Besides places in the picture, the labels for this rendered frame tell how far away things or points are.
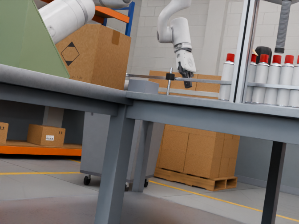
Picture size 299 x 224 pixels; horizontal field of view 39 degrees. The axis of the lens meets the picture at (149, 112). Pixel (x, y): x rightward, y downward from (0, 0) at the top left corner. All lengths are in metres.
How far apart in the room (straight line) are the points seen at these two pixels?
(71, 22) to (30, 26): 0.20
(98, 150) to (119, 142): 2.84
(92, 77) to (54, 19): 0.48
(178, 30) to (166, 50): 5.62
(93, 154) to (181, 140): 1.54
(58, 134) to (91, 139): 1.82
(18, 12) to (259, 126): 0.75
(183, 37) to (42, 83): 1.03
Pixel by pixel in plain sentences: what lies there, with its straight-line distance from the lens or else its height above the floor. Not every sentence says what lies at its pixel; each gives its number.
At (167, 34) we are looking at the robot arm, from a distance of 2.00.
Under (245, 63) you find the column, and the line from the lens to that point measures 1.67.
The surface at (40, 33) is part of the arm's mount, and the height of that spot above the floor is 0.96.
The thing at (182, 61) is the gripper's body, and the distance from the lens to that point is 1.95.
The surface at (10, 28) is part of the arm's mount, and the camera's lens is 1.34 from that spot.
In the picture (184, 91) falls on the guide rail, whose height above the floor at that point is 0.91.
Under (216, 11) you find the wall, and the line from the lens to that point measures 7.16.
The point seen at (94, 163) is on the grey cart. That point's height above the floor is 0.24.
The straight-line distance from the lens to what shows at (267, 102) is 1.76.
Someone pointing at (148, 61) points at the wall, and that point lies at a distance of 7.82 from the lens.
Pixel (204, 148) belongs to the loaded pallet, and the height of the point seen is 0.49.
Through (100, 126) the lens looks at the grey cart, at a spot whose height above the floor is 0.60.
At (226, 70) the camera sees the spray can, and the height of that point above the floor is 1.01.
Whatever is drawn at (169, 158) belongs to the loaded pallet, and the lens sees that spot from 5.47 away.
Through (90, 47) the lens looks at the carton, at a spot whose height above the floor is 1.02.
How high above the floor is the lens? 0.76
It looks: 1 degrees up
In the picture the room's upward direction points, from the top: 9 degrees clockwise
